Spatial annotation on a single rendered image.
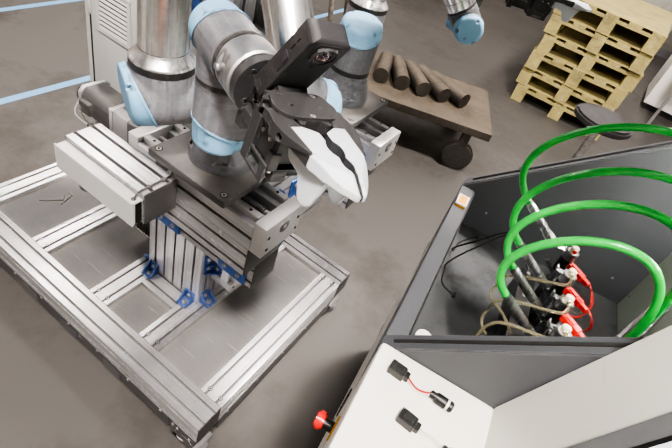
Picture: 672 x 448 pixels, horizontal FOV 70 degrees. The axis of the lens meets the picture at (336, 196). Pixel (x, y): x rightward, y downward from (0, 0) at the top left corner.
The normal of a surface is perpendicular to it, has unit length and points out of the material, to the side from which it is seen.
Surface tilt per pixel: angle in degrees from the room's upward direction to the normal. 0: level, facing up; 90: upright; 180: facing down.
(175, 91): 90
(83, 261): 0
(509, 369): 90
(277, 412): 0
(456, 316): 0
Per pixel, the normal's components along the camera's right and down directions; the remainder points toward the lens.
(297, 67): 0.22, 0.95
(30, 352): 0.25, -0.74
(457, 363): -0.44, 0.48
